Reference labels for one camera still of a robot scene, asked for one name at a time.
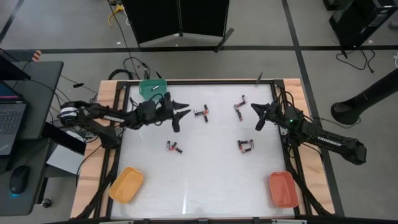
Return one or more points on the black laptop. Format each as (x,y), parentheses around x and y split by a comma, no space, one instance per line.
(12,121)

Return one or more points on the orange white striped marker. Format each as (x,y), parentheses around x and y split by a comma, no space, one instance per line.
(36,55)

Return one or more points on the yellow plastic tray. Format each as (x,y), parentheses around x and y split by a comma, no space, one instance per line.
(124,186)

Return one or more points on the black and orange AA battery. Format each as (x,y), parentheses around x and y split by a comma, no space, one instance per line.
(202,114)
(239,104)
(245,142)
(239,114)
(206,119)
(246,151)

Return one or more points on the black aluminium table frame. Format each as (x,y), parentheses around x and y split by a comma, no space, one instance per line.
(217,81)

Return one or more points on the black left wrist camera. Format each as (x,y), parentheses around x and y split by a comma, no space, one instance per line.
(168,96)

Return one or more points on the orange plastic tray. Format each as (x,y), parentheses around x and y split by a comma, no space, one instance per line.
(283,189)

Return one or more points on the black desk caster wheel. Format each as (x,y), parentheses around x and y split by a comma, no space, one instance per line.
(46,203)

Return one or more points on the black metal frame post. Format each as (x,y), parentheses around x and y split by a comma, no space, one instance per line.
(40,93)

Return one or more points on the black computer tower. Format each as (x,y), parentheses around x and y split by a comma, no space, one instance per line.
(357,21)

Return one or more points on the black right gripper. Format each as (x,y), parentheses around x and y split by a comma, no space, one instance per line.
(273,112)

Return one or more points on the green plastic bin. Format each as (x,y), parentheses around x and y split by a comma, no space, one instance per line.
(146,88)

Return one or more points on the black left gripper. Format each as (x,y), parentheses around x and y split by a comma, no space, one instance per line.
(166,112)

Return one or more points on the black and grey computer box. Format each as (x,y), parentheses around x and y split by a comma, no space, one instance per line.
(66,160)

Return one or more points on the black and red AA battery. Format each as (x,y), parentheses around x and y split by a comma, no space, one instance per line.
(206,108)
(173,146)
(239,145)

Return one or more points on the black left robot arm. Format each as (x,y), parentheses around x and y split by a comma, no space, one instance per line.
(113,118)

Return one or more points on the black round-base stand pole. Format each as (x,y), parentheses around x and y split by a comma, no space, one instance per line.
(348,110)

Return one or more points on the black copper Duracell battery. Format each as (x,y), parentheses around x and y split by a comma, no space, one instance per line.
(178,150)

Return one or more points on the black computer mouse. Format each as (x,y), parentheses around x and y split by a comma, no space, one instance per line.
(19,179)

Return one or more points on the black folding partition screen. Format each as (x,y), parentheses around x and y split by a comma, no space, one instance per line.
(155,18)

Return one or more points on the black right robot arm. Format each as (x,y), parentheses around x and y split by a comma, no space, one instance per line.
(329,140)

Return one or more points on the small black bracket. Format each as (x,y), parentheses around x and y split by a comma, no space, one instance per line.
(259,77)

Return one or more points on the black monitor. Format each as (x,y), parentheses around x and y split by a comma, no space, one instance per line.
(9,70)

